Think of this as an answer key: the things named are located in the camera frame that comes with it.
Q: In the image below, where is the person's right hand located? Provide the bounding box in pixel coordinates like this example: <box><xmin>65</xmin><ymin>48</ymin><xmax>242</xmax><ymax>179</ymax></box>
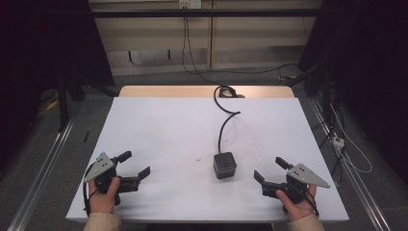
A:
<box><xmin>275</xmin><ymin>184</ymin><xmax>319</xmax><ymax>222</ymax></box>

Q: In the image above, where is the black cube device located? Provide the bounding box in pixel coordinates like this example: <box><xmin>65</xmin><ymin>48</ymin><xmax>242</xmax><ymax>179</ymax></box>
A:
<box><xmin>213</xmin><ymin>151</ymin><xmax>238</xmax><ymax>180</ymax></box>

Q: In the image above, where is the thin black wall cable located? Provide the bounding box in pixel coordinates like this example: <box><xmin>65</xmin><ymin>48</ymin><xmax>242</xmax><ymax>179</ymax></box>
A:
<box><xmin>181</xmin><ymin>15</ymin><xmax>300</xmax><ymax>85</ymax></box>

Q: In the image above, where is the metal floor rail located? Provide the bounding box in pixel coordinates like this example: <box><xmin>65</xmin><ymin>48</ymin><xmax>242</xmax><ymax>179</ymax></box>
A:
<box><xmin>307</xmin><ymin>95</ymin><xmax>393</xmax><ymax>231</ymax></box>
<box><xmin>7</xmin><ymin>117</ymin><xmax>77</xmax><ymax>231</ymax></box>

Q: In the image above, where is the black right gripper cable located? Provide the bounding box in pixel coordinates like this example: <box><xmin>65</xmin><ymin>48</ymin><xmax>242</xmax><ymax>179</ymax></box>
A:
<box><xmin>296</xmin><ymin>184</ymin><xmax>320</xmax><ymax>218</ymax></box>

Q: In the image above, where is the black metal stand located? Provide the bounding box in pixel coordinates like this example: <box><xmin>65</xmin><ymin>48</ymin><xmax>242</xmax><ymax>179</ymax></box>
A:
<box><xmin>57</xmin><ymin>75</ymin><xmax>71</xmax><ymax>133</ymax></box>

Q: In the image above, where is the person's left hand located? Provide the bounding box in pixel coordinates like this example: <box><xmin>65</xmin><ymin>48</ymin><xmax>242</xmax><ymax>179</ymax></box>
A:
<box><xmin>88</xmin><ymin>176</ymin><xmax>122</xmax><ymax>216</ymax></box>

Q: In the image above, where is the white wall socket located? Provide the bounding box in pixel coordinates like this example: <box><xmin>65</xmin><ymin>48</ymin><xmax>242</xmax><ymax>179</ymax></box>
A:
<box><xmin>178</xmin><ymin>0</ymin><xmax>203</xmax><ymax>10</ymax></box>

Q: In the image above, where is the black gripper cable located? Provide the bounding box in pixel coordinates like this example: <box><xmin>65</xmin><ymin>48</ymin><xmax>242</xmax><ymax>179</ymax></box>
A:
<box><xmin>296</xmin><ymin>184</ymin><xmax>320</xmax><ymax>218</ymax></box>
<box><xmin>82</xmin><ymin>163</ymin><xmax>99</xmax><ymax>217</ymax></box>

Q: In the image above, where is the thick black device cable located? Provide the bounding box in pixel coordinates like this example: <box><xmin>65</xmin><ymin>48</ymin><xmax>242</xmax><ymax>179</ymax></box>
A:
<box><xmin>213</xmin><ymin>84</ymin><xmax>242</xmax><ymax>154</ymax></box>

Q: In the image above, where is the white table mat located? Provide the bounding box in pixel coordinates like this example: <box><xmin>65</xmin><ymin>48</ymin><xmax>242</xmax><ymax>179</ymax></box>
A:
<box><xmin>65</xmin><ymin>96</ymin><xmax>350</xmax><ymax>224</ymax></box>

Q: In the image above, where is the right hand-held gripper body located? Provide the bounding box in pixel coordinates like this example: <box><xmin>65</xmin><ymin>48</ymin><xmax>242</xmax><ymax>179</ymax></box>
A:
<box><xmin>262</xmin><ymin>163</ymin><xmax>331</xmax><ymax>205</ymax></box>

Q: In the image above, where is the white floor cable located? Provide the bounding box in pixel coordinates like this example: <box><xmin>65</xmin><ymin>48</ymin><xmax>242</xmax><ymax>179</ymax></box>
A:
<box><xmin>329</xmin><ymin>103</ymin><xmax>373</xmax><ymax>175</ymax></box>

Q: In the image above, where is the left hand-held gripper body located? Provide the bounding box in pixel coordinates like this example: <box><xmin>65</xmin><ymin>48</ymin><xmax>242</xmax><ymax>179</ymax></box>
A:
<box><xmin>84</xmin><ymin>152</ymin><xmax>142</xmax><ymax>206</ymax></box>

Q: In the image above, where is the black curtain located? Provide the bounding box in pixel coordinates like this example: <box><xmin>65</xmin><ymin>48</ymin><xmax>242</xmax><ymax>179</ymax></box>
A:
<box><xmin>297</xmin><ymin>0</ymin><xmax>408</xmax><ymax>176</ymax></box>
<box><xmin>0</xmin><ymin>0</ymin><xmax>115</xmax><ymax>181</ymax></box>

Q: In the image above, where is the black horizontal metal bar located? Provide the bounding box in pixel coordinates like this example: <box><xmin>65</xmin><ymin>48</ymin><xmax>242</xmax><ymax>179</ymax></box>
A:
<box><xmin>89</xmin><ymin>8</ymin><xmax>322</xmax><ymax>18</ymax></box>

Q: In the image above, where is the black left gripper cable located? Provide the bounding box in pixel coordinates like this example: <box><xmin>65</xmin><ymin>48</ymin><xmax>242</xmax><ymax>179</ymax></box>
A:
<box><xmin>82</xmin><ymin>163</ymin><xmax>99</xmax><ymax>217</ymax></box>

